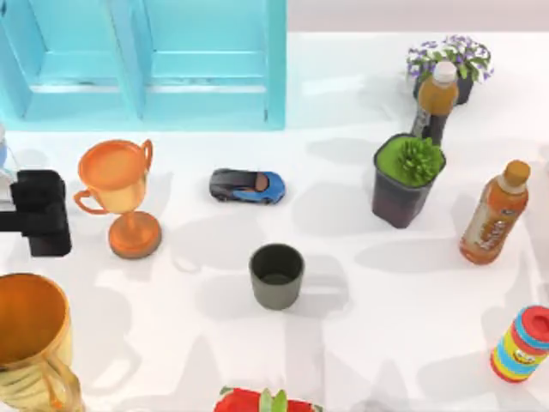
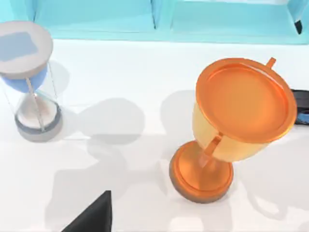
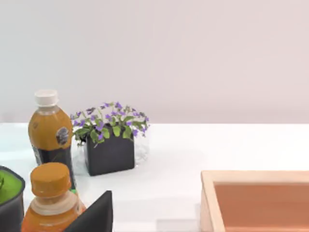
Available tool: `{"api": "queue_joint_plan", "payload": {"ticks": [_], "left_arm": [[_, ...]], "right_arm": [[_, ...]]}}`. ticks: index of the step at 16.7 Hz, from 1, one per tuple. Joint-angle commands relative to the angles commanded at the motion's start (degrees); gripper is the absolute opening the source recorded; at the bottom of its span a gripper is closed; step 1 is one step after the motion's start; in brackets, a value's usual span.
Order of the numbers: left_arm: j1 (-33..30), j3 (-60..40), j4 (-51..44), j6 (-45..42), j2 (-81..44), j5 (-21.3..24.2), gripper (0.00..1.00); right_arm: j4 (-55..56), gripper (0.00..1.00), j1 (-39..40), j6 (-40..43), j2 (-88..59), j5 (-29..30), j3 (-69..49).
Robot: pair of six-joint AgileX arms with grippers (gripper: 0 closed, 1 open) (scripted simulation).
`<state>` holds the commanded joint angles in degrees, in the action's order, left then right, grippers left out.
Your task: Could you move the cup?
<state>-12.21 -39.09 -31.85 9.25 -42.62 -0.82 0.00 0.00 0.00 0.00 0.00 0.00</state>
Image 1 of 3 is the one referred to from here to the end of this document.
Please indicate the red blue yellow can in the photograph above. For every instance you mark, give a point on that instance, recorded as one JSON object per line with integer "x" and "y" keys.
{"x": 519, "y": 347}

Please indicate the red pot with green plant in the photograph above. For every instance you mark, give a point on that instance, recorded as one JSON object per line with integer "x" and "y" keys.
{"x": 240, "y": 403}

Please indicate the pale grey rounded box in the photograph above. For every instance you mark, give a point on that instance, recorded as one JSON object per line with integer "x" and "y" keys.
{"x": 6, "y": 189}

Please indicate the dark grey cup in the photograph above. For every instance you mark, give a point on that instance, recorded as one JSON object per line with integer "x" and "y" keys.
{"x": 276, "y": 292}

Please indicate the pot with purple flowers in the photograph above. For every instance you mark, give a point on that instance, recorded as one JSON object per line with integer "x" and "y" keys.
{"x": 465, "y": 56}

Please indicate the orange bottle with orange cap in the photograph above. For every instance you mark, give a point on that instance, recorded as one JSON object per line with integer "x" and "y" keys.
{"x": 493, "y": 214}

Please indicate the light blue rack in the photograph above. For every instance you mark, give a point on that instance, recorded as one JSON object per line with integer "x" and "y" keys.
{"x": 128, "y": 64}

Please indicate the white and blue bottle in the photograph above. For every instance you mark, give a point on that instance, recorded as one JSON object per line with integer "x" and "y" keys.
{"x": 3, "y": 148}

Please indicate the blue and black toy car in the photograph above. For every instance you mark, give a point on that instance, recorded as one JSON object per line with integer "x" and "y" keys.
{"x": 261, "y": 189}

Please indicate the large gold trophy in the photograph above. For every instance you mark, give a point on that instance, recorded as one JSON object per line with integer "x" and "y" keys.
{"x": 30, "y": 326}

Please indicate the orange trophy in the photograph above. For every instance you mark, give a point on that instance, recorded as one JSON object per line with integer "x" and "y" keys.
{"x": 112, "y": 184}

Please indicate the black pot with green plant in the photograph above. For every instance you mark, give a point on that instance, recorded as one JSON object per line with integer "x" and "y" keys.
{"x": 396, "y": 201}

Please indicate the brown tea bottle white cap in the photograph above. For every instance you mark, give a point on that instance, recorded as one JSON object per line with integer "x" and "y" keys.
{"x": 436, "y": 96}

